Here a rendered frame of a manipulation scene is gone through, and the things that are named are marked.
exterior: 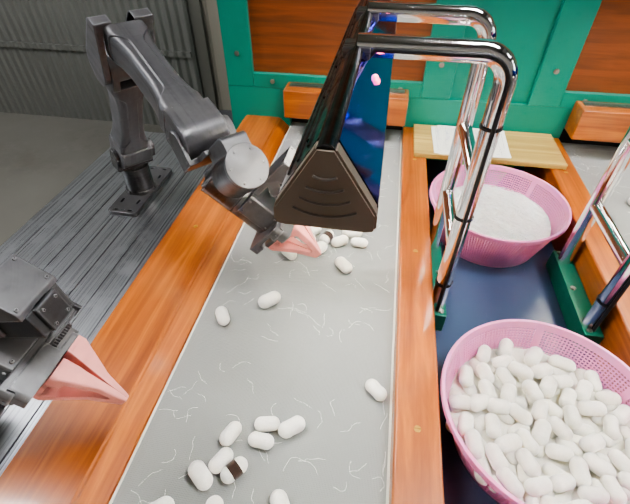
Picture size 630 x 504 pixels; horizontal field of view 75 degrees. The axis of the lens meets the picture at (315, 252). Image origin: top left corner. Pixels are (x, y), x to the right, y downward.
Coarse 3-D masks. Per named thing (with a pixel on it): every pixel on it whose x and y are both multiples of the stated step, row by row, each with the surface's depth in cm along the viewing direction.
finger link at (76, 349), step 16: (80, 336) 39; (48, 352) 37; (64, 352) 37; (80, 352) 38; (32, 368) 35; (48, 368) 36; (96, 368) 39; (16, 384) 34; (32, 384) 35; (112, 384) 40; (16, 400) 34
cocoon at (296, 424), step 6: (288, 420) 50; (294, 420) 50; (300, 420) 50; (282, 426) 49; (288, 426) 49; (294, 426) 49; (300, 426) 50; (282, 432) 49; (288, 432) 49; (294, 432) 49
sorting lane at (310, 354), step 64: (384, 192) 89; (256, 256) 74; (320, 256) 74; (384, 256) 74; (256, 320) 63; (320, 320) 63; (384, 320) 63; (192, 384) 55; (256, 384) 55; (320, 384) 55; (384, 384) 55; (192, 448) 49; (256, 448) 49; (320, 448) 49; (384, 448) 49
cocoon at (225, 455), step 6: (222, 450) 47; (228, 450) 47; (216, 456) 47; (222, 456) 47; (228, 456) 47; (210, 462) 47; (216, 462) 46; (222, 462) 47; (228, 462) 47; (210, 468) 46; (216, 468) 46; (222, 468) 47
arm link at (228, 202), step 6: (210, 168) 56; (204, 174) 59; (210, 174) 57; (204, 180) 59; (210, 180) 56; (204, 186) 57; (210, 186) 56; (204, 192) 58; (210, 192) 57; (216, 192) 57; (216, 198) 58; (222, 198) 57; (228, 198) 57; (234, 198) 57; (240, 198) 57; (222, 204) 59; (228, 204) 58; (234, 204) 58
